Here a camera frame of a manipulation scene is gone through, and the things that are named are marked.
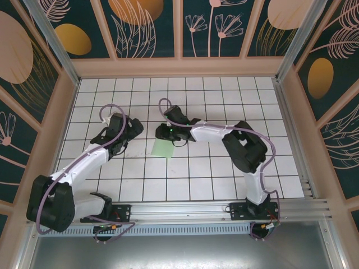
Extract aluminium side rail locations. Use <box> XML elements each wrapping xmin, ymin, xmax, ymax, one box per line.
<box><xmin>273</xmin><ymin>80</ymin><xmax>319</xmax><ymax>200</ymax></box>

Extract light green cloth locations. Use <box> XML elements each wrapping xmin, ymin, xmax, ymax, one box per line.
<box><xmin>150</xmin><ymin>137</ymin><xmax>175</xmax><ymax>159</ymax></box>

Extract long aluminium mounting rail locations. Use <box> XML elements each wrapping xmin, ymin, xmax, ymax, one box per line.
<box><xmin>26</xmin><ymin>198</ymin><xmax>333</xmax><ymax>225</ymax></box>

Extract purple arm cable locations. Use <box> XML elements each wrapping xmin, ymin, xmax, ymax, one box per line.
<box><xmin>36</xmin><ymin>103</ymin><xmax>136</xmax><ymax>244</ymax></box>
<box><xmin>158</xmin><ymin>98</ymin><xmax>281</xmax><ymax>242</ymax></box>

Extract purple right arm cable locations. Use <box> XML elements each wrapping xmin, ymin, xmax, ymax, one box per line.
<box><xmin>158</xmin><ymin>98</ymin><xmax>281</xmax><ymax>242</ymax></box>

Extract grey metal sheet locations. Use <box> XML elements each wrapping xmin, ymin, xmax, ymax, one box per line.
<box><xmin>27</xmin><ymin>234</ymin><xmax>334</xmax><ymax>269</ymax></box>

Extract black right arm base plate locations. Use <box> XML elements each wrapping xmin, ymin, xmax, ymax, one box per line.
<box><xmin>229</xmin><ymin>201</ymin><xmax>281</xmax><ymax>222</ymax></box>

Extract slotted grey cable duct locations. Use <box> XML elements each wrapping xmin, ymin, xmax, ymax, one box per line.
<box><xmin>39</xmin><ymin>224</ymin><xmax>253</xmax><ymax>236</ymax></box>

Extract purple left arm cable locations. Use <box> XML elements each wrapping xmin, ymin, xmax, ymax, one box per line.
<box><xmin>36</xmin><ymin>103</ymin><xmax>136</xmax><ymax>244</ymax></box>

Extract aluminium corner post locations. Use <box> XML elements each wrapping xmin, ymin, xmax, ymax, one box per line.
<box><xmin>276</xmin><ymin>0</ymin><xmax>329</xmax><ymax>82</ymax></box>
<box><xmin>22</xmin><ymin>0</ymin><xmax>81</xmax><ymax>85</ymax></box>

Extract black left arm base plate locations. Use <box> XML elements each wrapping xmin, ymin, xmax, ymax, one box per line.
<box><xmin>80</xmin><ymin>203</ymin><xmax>132</xmax><ymax>224</ymax></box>

